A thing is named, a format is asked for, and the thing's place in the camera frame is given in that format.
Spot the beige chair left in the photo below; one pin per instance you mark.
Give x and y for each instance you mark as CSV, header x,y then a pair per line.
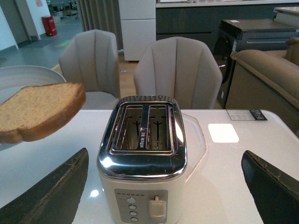
x,y
91,58

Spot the beige chair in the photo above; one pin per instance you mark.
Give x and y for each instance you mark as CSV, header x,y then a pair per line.
x,y
180,68
91,58

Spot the beige chair right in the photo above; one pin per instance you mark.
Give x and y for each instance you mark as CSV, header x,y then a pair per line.
x,y
180,68

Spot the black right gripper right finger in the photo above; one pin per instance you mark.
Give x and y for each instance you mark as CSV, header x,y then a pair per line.
x,y
275,193

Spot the white round plate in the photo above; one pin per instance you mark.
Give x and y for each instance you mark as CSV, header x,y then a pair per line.
x,y
12,79

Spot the black washing machine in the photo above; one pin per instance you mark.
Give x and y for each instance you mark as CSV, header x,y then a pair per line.
x,y
238,35

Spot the tan sofa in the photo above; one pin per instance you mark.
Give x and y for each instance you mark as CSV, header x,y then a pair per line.
x,y
268,80

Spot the red fire extinguisher box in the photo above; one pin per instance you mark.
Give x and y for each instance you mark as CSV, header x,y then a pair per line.
x,y
49,25

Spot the toasted bread slice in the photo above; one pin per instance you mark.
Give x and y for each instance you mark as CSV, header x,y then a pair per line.
x,y
35,112

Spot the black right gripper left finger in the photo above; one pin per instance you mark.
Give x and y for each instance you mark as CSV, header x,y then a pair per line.
x,y
54,199

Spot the black and white label card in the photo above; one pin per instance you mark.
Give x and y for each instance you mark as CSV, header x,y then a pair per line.
x,y
252,114

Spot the clear hexagonal table mat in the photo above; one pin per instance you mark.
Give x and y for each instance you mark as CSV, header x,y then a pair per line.
x,y
195,142

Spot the white refrigerator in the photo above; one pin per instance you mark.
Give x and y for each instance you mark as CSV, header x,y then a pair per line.
x,y
138,26

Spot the dark grey kitchen counter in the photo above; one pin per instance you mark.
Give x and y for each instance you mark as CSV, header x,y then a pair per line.
x,y
202,22

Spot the beige curtain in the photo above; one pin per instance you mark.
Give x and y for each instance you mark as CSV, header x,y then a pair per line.
x,y
102,15

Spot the white chrome two-slot toaster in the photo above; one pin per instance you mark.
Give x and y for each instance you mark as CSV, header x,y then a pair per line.
x,y
142,161

